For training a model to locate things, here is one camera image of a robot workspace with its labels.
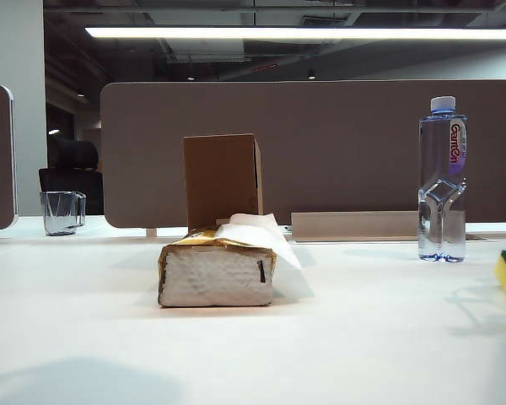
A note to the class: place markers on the wide brown desk partition panel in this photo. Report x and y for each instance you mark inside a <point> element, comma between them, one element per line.
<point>341,147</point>

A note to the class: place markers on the clear plastic water bottle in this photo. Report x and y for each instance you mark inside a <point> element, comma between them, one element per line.
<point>443,169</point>

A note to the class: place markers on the black office chair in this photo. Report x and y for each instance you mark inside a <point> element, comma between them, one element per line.
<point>73,177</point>

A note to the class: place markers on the gold foil tissue pack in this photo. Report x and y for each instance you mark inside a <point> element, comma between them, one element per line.
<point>215,274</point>

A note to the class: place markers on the long ceiling light strip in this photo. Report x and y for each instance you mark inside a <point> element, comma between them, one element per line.
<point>278,33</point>

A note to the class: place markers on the white tissue sheet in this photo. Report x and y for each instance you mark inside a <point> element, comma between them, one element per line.
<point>270,236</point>

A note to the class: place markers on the clear glass cup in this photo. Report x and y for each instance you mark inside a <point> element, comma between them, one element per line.
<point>61,213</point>

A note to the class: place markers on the brown cardboard box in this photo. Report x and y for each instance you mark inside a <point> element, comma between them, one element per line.
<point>221,177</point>

